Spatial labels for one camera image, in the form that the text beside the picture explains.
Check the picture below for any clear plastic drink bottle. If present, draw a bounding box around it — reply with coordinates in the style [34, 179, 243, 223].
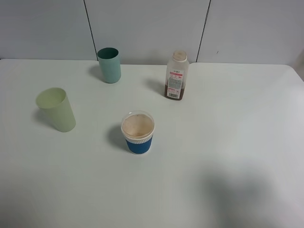
[164, 50, 190, 100]

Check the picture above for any blue sleeved paper cup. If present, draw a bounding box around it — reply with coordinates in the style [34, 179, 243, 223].
[121, 111, 155, 154]

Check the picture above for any teal plastic cup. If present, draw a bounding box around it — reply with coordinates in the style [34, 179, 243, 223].
[97, 47, 121, 84]

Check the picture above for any light green plastic cup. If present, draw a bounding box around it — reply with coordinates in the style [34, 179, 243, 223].
[36, 87, 76, 133]

